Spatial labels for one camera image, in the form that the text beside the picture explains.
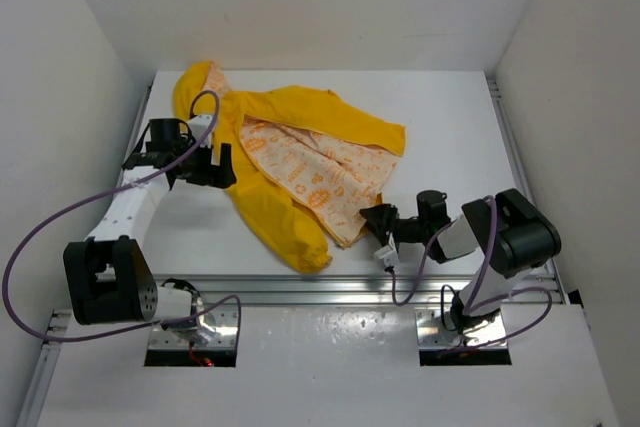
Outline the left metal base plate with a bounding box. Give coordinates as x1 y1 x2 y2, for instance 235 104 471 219
147 303 239 351

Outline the white front cover panel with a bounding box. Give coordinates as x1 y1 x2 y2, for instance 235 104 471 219
39 306 618 426

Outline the aluminium left side rail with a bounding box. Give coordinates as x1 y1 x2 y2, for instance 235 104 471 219
16 84 152 426

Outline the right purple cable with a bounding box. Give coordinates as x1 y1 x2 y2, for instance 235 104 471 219
389 195 555 352

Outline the aluminium rail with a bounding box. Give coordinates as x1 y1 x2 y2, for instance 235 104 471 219
134 274 566 307
16 84 152 426
486 77 584 307

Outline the metal base plate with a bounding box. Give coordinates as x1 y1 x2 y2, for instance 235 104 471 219
414 307 507 353
147 303 239 351

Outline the yellow hooded jacket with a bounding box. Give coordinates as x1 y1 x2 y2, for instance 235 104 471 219
173 62 406 274

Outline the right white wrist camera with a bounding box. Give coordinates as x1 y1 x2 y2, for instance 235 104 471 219
374 238 399 269

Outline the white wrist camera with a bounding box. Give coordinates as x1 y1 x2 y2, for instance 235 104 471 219
374 238 399 269
187 115 214 146

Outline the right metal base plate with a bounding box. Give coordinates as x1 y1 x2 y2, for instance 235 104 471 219
414 307 507 353

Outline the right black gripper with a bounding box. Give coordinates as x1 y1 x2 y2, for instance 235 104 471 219
360 205 430 251

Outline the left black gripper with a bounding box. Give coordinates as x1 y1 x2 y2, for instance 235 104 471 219
172 135 234 188

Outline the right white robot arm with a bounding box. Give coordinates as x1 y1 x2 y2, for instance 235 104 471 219
360 189 561 335

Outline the aluminium right side rail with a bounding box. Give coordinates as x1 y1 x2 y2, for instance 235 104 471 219
486 77 584 307

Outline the aluminium front rail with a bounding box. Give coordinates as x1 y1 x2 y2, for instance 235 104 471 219
134 274 566 307

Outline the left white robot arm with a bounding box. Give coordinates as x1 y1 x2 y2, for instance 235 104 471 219
63 114 236 343

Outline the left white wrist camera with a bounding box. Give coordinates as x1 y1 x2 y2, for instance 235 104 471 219
187 115 214 146

